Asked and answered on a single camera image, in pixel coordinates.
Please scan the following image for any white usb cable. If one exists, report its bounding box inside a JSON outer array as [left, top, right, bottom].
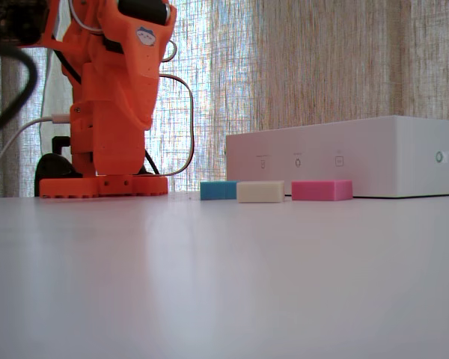
[[0, 113, 73, 198]]

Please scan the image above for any beige woven curtain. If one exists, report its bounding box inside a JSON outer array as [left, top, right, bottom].
[[0, 0, 449, 199]]

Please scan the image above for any thick black cable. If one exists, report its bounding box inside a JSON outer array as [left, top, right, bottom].
[[0, 43, 40, 144]]

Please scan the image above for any thin black cable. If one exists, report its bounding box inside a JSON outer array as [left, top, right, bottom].
[[53, 47, 82, 84]]

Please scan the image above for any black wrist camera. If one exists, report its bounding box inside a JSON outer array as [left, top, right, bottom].
[[0, 0, 50, 48]]

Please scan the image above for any red white black servo cable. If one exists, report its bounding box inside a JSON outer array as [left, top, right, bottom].
[[160, 38, 179, 63], [68, 0, 106, 37], [149, 72, 195, 177]]

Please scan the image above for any orange robot base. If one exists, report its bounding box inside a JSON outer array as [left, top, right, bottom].
[[38, 62, 170, 200]]

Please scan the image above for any black table clamp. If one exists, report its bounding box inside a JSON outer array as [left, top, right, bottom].
[[34, 135, 84, 198]]

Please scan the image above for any orange gripper black servo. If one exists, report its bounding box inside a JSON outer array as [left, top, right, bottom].
[[100, 0, 178, 131]]

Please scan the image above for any white cardboard box bin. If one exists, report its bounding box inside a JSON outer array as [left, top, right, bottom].
[[225, 114, 449, 200]]

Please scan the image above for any cream foam cuboid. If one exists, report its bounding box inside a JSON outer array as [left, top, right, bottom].
[[236, 179, 286, 204]]

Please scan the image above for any black power cable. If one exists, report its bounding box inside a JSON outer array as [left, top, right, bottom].
[[144, 148, 162, 177]]

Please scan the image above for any pink foam cuboid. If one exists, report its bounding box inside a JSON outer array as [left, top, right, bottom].
[[290, 179, 354, 202]]

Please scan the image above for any blue foam cuboid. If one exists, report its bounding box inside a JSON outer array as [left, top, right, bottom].
[[200, 180, 241, 202]]

